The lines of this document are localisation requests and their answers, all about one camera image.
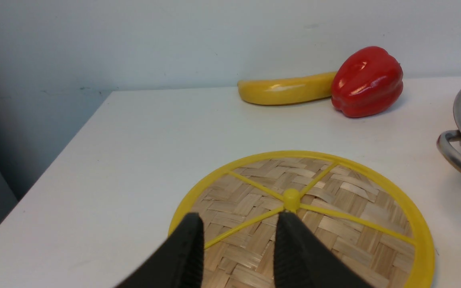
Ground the yellow woven steamer lid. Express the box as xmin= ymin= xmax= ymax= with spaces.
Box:
xmin=168 ymin=150 xmax=435 ymax=288

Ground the red plastic bell pepper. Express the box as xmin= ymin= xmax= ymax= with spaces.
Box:
xmin=331 ymin=46 xmax=404 ymax=118

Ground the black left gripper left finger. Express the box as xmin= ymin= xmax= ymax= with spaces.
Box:
xmin=117 ymin=212 xmax=204 ymax=288

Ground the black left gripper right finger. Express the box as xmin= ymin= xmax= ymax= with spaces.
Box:
xmin=274 ymin=212 xmax=371 ymax=288

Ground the yellow plastic banana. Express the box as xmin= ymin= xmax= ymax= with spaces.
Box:
xmin=237 ymin=72 xmax=337 ymax=106

